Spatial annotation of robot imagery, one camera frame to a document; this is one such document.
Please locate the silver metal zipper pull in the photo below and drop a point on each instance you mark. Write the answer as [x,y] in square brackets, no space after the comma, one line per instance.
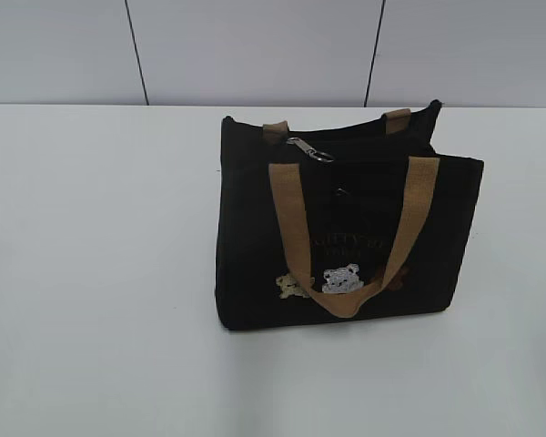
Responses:
[309,150]

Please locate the black canvas tote bag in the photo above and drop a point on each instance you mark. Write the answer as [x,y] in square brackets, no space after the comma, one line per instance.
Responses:
[379,232]

